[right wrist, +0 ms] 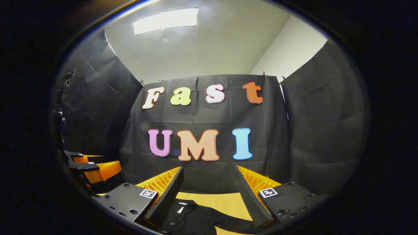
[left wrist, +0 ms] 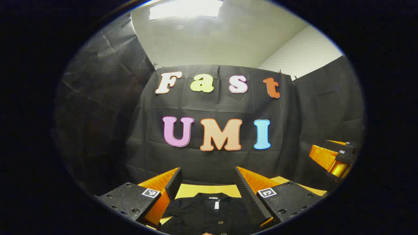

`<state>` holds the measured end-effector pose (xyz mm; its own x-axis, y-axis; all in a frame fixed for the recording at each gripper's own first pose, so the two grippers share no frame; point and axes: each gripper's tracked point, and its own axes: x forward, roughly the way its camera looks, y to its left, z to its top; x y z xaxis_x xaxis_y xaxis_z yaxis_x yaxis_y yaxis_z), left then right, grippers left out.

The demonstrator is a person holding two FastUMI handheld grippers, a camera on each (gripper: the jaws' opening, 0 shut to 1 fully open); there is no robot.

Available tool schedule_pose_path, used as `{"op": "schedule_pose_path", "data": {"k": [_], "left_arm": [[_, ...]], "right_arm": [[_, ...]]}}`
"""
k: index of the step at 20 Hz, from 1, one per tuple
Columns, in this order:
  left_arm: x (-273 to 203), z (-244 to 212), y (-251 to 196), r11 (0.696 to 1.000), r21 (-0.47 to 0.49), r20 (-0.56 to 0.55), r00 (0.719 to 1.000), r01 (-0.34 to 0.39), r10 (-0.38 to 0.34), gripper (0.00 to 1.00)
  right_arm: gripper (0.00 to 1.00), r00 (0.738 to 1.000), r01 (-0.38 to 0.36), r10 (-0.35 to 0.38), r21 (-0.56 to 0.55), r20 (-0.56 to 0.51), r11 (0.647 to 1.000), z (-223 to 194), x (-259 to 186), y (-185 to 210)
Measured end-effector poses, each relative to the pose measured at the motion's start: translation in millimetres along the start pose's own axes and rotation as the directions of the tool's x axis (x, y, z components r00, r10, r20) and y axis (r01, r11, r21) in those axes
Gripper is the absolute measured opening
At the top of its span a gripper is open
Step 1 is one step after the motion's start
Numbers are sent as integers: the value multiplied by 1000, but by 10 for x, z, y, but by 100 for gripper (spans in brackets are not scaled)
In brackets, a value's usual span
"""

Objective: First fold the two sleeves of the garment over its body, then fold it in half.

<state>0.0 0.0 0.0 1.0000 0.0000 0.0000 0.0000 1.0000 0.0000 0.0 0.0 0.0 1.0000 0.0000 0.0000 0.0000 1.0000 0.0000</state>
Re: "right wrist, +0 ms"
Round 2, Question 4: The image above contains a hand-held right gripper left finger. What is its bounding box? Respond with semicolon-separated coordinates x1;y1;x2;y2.
92;166;184;228

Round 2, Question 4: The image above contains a rectangular ceiling light panel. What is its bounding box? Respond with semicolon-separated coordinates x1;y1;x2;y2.
132;7;199;36

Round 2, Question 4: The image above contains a black backdrop cloth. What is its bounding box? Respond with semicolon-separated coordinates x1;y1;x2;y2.
57;29;371;196

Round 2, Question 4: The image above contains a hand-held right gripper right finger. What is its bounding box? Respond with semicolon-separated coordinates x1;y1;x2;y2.
234;165;327;228

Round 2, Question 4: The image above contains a black buttoned jacket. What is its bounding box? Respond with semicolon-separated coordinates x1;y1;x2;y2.
153;197;262;235

